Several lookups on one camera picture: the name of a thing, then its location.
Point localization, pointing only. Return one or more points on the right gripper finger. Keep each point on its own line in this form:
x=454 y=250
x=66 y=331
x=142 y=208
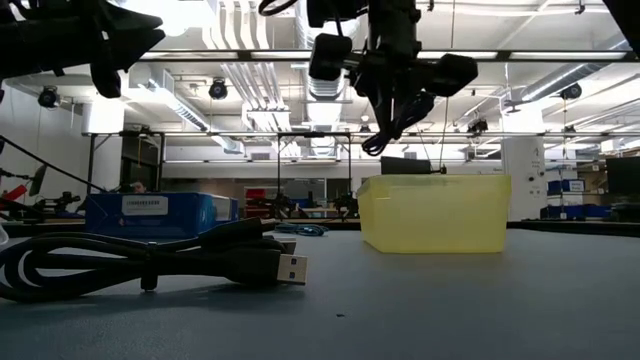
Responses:
x=401 y=107
x=382 y=115

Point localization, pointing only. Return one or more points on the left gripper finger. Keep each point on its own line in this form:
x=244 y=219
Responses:
x=137 y=47
x=132 y=22

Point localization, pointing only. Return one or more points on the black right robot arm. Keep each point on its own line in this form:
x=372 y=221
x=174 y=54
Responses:
x=627 y=10

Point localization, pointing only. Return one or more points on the black background robot arm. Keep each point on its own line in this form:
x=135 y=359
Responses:
x=346 y=204
x=280 y=205
x=62 y=201

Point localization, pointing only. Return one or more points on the dark computer monitor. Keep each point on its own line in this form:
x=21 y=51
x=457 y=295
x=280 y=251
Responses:
x=405 y=166

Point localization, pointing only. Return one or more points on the white pillar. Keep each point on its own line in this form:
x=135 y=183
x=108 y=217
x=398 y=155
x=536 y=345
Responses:
x=522 y=165
x=102 y=120

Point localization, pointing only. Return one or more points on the yellow translucent plastic bin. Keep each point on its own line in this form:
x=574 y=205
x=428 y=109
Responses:
x=435 y=215

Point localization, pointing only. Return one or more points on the person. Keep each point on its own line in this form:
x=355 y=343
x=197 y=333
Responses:
x=138 y=187

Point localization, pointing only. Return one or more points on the red crate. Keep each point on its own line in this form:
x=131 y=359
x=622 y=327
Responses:
x=255 y=194

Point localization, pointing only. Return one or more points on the blue cardboard box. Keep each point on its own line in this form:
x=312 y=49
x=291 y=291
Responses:
x=175 y=215

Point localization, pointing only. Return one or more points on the blue storage bin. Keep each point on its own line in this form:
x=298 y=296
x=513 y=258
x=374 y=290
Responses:
x=575 y=212
x=567 y=186

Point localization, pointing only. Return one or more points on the large dark monitor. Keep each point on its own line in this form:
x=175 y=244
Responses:
x=624 y=176

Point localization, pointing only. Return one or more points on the black ceiling-hung camera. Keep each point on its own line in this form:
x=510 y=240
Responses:
x=478 y=126
x=571 y=91
x=48 y=97
x=218 y=89

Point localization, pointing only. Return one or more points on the silver corrugated air duct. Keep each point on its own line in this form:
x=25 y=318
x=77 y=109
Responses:
x=325 y=90

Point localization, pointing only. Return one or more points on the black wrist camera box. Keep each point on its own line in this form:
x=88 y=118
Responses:
x=330 y=57

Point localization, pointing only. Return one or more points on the black metal frame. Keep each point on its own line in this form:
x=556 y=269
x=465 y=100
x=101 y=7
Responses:
x=91 y=160
x=278 y=175

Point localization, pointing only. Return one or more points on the large round ceiling duct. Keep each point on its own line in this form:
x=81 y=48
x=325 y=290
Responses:
x=555 y=80

